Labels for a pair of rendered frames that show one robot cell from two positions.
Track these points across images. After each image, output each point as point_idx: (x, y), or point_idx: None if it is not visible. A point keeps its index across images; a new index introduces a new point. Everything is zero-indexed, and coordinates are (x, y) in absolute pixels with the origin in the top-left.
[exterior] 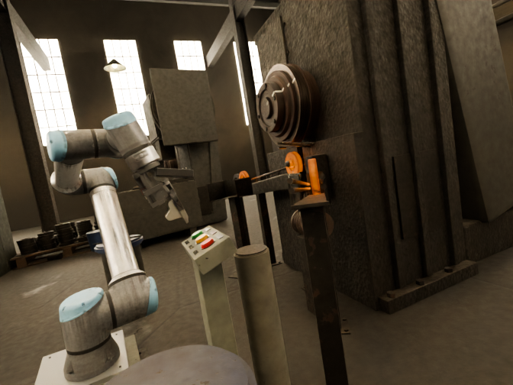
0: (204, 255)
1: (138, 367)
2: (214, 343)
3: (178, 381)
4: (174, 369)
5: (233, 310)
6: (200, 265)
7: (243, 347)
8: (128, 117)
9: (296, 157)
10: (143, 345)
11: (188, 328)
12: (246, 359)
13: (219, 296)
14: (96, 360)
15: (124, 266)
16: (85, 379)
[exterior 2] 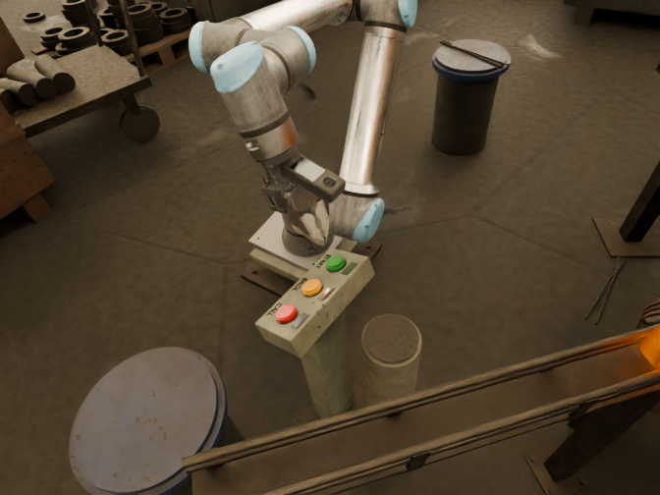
0: (263, 329)
1: (180, 360)
2: (304, 368)
3: (165, 411)
4: (180, 395)
5: (507, 289)
6: (260, 332)
7: (438, 353)
8: (232, 78)
9: None
10: (386, 236)
11: (438, 258)
12: (420, 368)
13: (309, 350)
14: (298, 245)
15: (350, 175)
16: (288, 250)
